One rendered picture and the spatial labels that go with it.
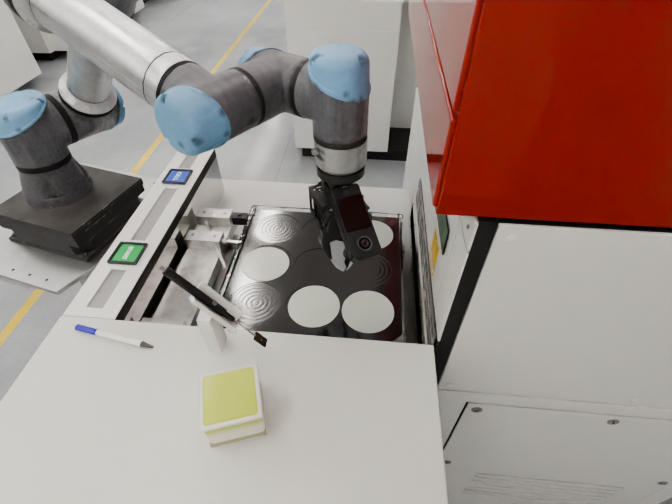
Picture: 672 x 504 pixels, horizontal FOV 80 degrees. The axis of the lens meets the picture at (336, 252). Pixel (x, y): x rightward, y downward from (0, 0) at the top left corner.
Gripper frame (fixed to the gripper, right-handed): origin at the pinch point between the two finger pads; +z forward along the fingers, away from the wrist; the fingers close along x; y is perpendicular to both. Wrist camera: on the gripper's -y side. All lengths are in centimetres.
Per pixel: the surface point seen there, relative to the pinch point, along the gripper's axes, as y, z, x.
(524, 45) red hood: -18.7, -40.8, -7.0
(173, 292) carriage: 17.6, 10.8, 30.5
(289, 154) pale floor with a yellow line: 199, 96, -49
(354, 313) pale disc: -3.3, 9.5, -0.2
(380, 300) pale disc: -2.6, 9.5, -6.2
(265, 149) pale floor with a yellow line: 213, 96, -35
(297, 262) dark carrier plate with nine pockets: 13.5, 9.2, 5.0
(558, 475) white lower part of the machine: -36, 56, -40
